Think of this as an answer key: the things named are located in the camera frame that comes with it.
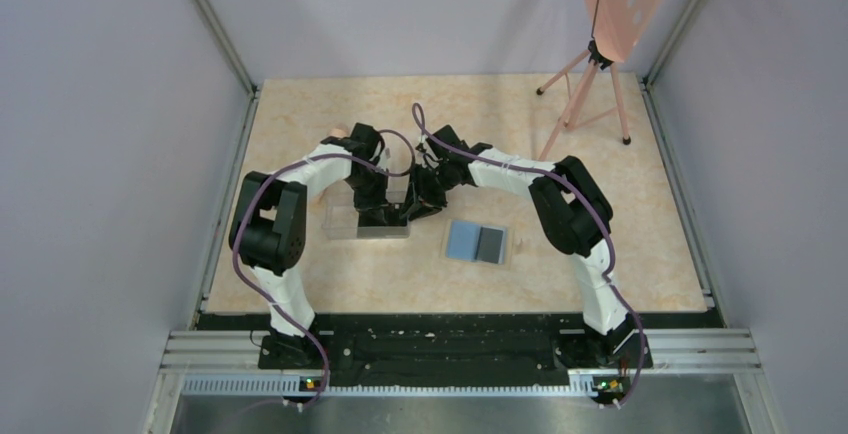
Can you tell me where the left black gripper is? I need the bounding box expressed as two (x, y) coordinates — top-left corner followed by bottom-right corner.
(345, 167), (389, 223)

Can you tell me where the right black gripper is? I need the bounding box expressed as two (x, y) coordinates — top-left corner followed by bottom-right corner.
(400, 162), (456, 223)

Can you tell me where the clear plastic card box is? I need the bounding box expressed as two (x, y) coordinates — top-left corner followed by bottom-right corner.
(321, 191), (410, 240)

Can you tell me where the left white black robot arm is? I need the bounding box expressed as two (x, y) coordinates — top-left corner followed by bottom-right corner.
(228, 123), (408, 368)

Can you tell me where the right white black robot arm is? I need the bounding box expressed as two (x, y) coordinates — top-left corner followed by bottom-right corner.
(401, 126), (638, 366)

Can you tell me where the beige wooden cylinder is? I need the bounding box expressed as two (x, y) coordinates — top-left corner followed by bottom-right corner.
(329, 125), (350, 141)

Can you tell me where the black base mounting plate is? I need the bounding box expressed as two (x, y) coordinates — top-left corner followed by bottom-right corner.
(258, 314), (653, 388)

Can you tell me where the pink tripod music stand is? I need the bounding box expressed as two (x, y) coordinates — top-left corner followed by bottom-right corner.
(536, 0), (662, 160)

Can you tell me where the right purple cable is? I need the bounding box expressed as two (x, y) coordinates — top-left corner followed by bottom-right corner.
(411, 102), (647, 410)

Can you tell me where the purple cable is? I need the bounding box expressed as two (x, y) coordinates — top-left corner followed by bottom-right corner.
(411, 102), (647, 410)
(231, 128), (417, 412)

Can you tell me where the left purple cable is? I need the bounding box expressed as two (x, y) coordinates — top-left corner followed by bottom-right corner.
(231, 128), (417, 412)

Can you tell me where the aluminium frame rail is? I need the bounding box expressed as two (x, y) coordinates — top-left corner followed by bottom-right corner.
(158, 328), (761, 398)

